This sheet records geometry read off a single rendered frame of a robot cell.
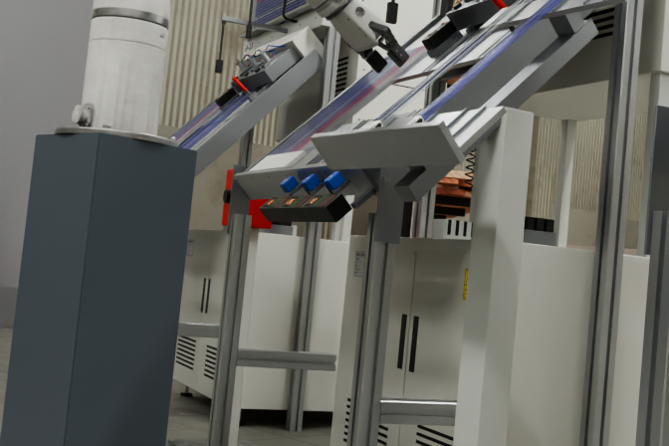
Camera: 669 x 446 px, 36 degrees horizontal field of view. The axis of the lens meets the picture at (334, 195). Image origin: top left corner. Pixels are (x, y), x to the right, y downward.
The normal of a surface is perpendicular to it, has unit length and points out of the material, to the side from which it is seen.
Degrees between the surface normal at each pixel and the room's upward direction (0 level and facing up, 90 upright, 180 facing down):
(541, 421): 90
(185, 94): 90
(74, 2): 90
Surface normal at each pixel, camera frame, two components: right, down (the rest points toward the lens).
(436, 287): -0.90, -0.11
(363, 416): 0.42, -0.02
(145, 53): 0.64, 0.01
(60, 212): -0.69, -0.11
